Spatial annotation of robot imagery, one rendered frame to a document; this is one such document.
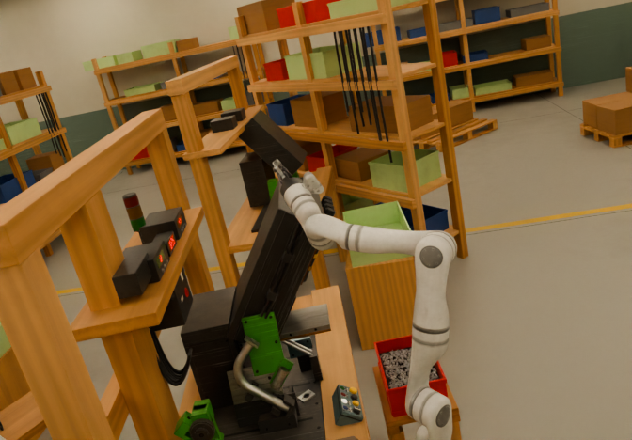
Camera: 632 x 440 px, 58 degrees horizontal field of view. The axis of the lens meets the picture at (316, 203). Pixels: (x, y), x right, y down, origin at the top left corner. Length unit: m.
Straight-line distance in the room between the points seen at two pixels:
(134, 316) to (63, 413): 0.32
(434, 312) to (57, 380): 0.87
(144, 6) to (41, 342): 10.25
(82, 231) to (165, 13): 9.73
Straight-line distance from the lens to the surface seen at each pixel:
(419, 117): 4.54
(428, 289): 1.41
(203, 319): 2.15
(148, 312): 1.62
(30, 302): 1.33
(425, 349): 1.47
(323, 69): 4.90
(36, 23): 12.32
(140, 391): 1.86
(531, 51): 10.41
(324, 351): 2.40
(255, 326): 2.01
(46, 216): 1.42
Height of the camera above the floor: 2.20
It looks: 18 degrees down
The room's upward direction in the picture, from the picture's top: 12 degrees counter-clockwise
